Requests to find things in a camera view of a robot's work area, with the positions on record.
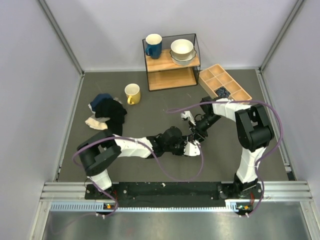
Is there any wooden compartment tray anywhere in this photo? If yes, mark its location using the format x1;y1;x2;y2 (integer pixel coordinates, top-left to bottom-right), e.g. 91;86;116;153
198;64;252;101

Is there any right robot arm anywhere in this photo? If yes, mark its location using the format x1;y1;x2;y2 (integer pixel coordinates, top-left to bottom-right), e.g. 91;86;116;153
188;97;275;199

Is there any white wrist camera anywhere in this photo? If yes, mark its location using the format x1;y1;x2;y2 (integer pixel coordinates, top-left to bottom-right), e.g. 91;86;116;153
180;110;196;126
185;141;201;157

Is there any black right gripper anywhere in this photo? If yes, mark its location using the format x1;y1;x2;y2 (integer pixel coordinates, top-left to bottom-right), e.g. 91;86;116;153
189;114;223;144

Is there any black wire wooden shelf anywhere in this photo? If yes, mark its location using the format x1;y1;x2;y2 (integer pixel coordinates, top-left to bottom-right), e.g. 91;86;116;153
144;33;201;91

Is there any navy striped rolled underwear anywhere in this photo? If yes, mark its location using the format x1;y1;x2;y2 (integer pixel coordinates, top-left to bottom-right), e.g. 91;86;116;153
215;86;231;99

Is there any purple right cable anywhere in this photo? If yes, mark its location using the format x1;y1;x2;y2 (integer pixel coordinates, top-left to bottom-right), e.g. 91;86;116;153
166;100;284;218

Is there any grey slotted cable duct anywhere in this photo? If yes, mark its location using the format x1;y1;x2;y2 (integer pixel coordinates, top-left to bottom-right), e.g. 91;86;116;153
49;199;253;214

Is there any black garment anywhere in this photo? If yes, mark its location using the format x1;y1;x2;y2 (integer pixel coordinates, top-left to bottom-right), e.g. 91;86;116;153
95;98;127;136

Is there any yellow mug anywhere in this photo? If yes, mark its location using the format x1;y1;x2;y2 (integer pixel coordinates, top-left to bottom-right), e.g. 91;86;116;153
124;83;141;105

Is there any navy blue garment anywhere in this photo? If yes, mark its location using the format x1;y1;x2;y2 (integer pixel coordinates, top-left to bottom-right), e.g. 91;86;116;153
88;93;113;113

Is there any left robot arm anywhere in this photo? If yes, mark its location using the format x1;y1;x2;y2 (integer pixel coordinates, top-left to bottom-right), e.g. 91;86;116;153
77;126;198;199

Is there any cream garment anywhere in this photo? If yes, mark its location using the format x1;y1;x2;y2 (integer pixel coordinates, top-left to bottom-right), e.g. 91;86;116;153
85;115;108;131

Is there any cream ceramic bowl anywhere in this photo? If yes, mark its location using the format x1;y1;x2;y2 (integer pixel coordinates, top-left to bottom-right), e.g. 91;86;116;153
170;39;194;60

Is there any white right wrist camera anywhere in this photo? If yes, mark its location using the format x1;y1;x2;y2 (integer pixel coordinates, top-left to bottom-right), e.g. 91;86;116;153
180;110;196;126

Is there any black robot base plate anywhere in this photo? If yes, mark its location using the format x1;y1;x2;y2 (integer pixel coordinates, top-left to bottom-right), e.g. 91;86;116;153
85;181;262;202

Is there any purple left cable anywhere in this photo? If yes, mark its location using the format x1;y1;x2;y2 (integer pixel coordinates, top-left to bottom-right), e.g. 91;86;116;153
49;136;205;236

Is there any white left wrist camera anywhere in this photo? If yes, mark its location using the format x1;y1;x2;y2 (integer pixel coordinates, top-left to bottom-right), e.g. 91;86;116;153
185;141;201;157

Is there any aluminium frame rail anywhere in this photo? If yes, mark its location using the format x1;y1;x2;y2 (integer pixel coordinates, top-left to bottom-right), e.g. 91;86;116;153
40;181;313;202

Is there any purple cable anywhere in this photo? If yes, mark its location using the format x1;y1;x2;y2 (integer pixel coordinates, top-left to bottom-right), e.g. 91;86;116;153
49;136;205;236
166;100;284;218

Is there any dark blue mug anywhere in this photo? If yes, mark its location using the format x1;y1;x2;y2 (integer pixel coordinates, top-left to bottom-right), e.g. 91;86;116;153
145;33;163;60

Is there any pink underwear navy trim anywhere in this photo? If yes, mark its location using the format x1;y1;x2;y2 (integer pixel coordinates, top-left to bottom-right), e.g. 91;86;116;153
192;140;201;146

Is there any white scalloped bowl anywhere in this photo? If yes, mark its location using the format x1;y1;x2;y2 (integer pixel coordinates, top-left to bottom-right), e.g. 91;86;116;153
169;49;197;66

